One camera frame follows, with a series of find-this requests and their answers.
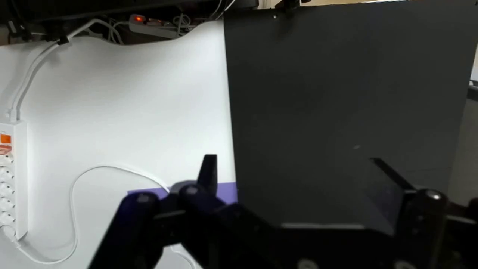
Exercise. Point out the white power strip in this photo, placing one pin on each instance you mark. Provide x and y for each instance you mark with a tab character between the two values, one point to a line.
14	194

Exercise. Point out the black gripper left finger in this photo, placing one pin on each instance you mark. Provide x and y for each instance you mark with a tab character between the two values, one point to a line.
208	175

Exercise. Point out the purple mat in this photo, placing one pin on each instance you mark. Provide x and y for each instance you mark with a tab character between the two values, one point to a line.
226	192

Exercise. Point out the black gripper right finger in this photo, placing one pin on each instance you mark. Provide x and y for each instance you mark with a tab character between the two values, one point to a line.
387	192

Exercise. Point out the background power strip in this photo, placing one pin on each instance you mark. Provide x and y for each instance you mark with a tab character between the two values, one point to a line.
151	27

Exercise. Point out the black table mat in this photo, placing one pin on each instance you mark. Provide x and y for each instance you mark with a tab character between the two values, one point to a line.
319	91

